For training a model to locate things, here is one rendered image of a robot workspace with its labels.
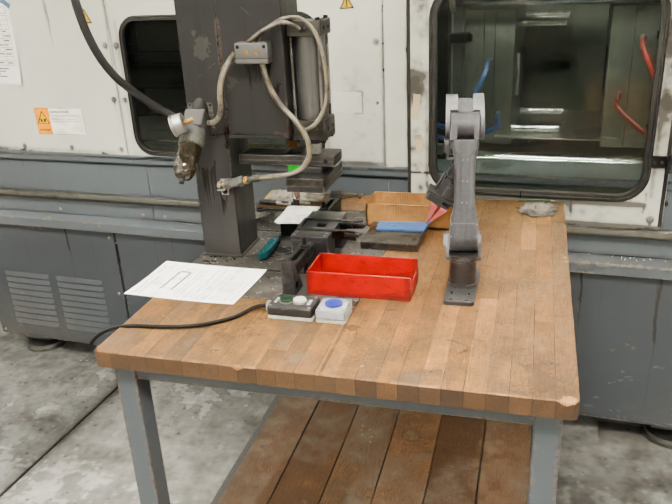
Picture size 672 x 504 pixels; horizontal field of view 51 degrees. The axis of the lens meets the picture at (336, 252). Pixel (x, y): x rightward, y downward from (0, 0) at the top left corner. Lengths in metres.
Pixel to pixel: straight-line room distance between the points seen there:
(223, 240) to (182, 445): 1.06
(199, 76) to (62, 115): 1.28
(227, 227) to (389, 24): 0.88
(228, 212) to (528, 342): 0.87
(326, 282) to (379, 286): 0.13
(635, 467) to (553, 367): 1.32
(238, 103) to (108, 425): 1.59
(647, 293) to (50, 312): 2.48
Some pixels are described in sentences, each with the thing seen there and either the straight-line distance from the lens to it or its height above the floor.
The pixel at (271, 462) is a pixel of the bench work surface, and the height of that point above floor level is 0.22.
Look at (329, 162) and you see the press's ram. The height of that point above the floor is 1.17.
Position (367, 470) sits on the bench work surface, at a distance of 2.23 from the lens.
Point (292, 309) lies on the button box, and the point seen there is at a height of 0.93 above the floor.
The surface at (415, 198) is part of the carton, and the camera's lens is 2.19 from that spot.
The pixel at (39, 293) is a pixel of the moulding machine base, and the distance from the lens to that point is 3.45.
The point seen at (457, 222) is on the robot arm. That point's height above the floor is 1.06.
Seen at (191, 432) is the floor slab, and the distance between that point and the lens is 2.84.
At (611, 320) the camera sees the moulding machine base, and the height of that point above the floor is 0.48.
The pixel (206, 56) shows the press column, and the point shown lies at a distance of 1.84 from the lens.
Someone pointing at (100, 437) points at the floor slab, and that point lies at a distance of 2.93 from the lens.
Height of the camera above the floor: 1.64
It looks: 22 degrees down
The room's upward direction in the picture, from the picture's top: 3 degrees counter-clockwise
